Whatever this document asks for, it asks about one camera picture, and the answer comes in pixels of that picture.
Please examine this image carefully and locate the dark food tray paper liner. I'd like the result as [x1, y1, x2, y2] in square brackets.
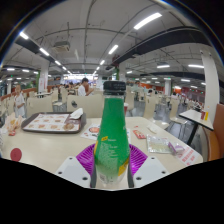
[20, 111, 87, 135]

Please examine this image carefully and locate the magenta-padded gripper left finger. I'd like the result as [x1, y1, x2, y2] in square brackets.
[54, 143, 98, 188]

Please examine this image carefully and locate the beige side table black leg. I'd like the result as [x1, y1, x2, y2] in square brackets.
[178, 109, 214, 146]

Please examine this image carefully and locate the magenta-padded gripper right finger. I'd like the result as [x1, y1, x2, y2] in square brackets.
[128, 143, 169, 188]

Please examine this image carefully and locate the orange wooden bench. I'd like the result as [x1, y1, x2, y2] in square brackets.
[204, 103, 224, 163]

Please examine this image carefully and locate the flat round red coaster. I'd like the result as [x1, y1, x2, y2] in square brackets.
[9, 147, 23, 162]

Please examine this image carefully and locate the group of beige chairs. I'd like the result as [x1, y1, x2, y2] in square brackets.
[0, 87, 188, 131]

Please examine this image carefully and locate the person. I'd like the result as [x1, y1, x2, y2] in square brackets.
[13, 83, 27, 118]
[77, 77, 94, 98]

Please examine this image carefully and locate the group of ceiling lights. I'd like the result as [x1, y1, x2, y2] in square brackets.
[4, 12, 206, 89]

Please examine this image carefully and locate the clear plastic bag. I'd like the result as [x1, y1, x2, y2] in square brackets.
[146, 134, 176, 155]

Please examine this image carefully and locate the red and white leaflet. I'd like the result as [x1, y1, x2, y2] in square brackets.
[168, 141, 204, 164]

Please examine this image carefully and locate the crumpled white napkin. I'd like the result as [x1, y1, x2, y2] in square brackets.
[69, 107, 84, 120]

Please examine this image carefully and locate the printed paper flyer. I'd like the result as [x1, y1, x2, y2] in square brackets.
[80, 123, 132, 141]

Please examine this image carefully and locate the beige chair with hole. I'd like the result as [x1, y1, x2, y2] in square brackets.
[66, 94, 104, 118]
[25, 96, 54, 118]

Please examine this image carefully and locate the green drink bottle black cap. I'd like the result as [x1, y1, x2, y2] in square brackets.
[93, 80, 132, 188]

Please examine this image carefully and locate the ceiling air conditioner unit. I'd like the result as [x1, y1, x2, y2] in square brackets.
[53, 40, 72, 53]

